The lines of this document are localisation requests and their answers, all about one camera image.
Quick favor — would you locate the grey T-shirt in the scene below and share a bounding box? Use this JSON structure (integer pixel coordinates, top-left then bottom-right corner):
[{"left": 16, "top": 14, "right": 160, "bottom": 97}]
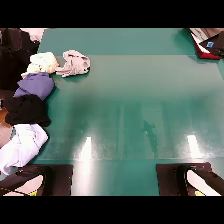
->
[{"left": 55, "top": 49, "right": 92, "bottom": 78}]

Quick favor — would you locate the purple garment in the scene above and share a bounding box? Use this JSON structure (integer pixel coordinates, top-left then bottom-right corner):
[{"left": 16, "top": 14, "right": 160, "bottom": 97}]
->
[{"left": 13, "top": 71, "right": 56, "bottom": 101}]

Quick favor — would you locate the cream garment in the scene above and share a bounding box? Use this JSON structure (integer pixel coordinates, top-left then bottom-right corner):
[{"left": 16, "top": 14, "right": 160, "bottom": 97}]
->
[{"left": 21, "top": 51, "right": 61, "bottom": 80}]

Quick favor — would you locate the lavender garment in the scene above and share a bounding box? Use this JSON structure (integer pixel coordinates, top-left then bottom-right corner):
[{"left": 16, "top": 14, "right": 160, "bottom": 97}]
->
[{"left": 0, "top": 123, "right": 50, "bottom": 176}]

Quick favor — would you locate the red garment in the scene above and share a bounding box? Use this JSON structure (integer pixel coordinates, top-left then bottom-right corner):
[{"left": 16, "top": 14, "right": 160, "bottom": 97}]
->
[{"left": 193, "top": 40, "right": 223, "bottom": 61}]

